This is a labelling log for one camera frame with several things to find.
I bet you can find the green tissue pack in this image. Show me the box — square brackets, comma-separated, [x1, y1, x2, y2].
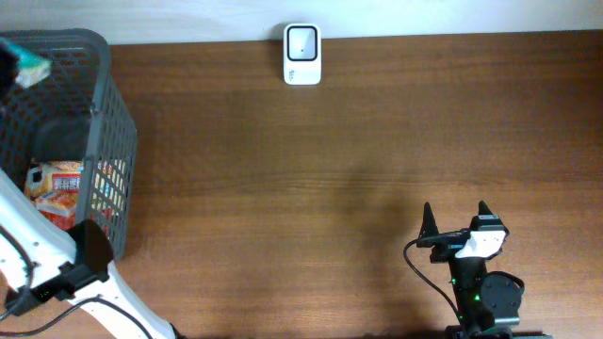
[11, 45, 52, 89]

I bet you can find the cream snack bag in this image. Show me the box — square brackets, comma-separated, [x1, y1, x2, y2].
[24, 159, 124, 213]

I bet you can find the red snack bag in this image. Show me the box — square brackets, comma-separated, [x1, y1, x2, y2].
[33, 190, 78, 231]

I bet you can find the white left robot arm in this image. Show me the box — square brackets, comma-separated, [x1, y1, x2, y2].
[1, 29, 178, 338]

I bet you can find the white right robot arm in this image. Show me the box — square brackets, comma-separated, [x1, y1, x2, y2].
[409, 202, 547, 338]

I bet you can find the white barcode scanner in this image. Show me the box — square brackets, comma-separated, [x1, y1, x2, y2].
[283, 23, 322, 86]

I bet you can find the grey plastic mesh basket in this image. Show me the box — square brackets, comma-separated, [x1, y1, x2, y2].
[1, 28, 138, 260]

